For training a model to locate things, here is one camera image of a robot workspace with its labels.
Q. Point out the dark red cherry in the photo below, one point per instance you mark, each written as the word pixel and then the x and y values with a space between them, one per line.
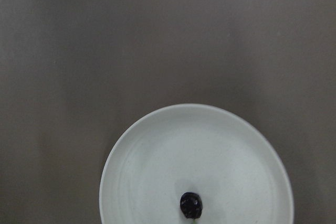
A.
pixel 191 205

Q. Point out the white speckled plate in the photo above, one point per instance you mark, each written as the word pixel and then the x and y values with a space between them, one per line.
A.
pixel 194 148

